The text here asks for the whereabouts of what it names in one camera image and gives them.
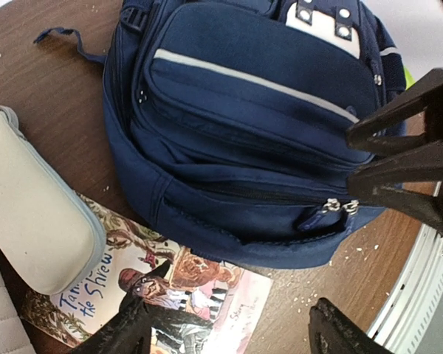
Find navy blue student backpack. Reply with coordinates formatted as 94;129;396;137
33;0;408;270

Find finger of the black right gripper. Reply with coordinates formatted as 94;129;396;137
346;69;443;151
347;142;443;237

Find pink Shakespeare story book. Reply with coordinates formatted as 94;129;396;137
21;199;272;353

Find grey hard pencil case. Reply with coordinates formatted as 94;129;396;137
0;105;106;295

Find front aluminium rail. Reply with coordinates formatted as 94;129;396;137
367;225;443;353

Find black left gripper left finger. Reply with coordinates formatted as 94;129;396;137
70;260;172;353

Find green plate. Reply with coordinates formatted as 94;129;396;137
404;66;416;90

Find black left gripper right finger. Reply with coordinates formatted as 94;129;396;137
309;297;384;354

